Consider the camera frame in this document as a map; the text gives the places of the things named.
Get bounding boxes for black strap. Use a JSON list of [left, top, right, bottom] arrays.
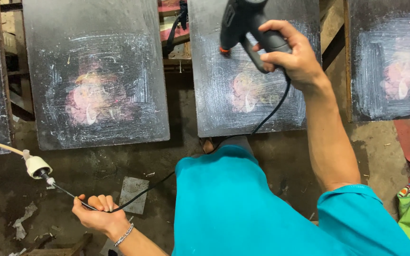
[[163, 0, 189, 57]]

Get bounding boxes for person's left hand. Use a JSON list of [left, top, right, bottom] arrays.
[[72, 194, 132, 240]]

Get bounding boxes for white extension socket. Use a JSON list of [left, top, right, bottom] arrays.
[[22, 149, 53, 180]]

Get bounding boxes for silver chain bracelet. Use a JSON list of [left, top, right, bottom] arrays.
[[113, 223, 135, 247]]

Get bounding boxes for wooden beams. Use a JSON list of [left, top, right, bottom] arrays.
[[319, 0, 347, 72]]

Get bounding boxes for wooden plank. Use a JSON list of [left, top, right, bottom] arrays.
[[20, 233, 93, 256]]

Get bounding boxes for person's right hand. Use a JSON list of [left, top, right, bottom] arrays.
[[252, 19, 325, 92]]

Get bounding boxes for black heat gun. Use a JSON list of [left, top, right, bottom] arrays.
[[219, 0, 293, 74]]

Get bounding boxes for person's teal shirt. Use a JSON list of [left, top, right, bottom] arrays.
[[172, 144, 410, 256]]

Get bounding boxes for grey square floor sheet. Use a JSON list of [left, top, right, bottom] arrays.
[[118, 176, 150, 215]]

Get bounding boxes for person's grey trouser leg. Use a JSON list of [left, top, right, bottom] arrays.
[[219, 136, 255, 157]]

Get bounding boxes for wooden support frame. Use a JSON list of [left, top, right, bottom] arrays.
[[0, 0, 35, 122]]

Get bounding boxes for black power cable with plug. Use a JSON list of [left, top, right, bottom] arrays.
[[39, 69, 293, 214]]

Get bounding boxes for white paper scrap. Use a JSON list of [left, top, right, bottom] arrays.
[[12, 201, 38, 241]]

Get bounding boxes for red wooden bench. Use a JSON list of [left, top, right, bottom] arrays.
[[157, 0, 191, 47]]

